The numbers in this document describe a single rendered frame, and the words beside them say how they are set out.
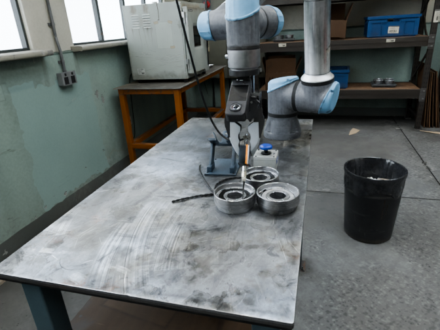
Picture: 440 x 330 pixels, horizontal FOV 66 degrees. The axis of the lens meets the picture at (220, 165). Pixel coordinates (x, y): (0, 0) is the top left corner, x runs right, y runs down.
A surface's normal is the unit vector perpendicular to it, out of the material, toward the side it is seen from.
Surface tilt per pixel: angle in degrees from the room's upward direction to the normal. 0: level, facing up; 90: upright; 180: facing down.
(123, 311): 0
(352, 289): 0
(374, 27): 90
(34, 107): 90
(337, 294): 0
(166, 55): 90
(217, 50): 90
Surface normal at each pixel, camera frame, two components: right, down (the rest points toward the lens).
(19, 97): 0.96, 0.05
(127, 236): -0.06, -0.92
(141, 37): -0.26, 0.38
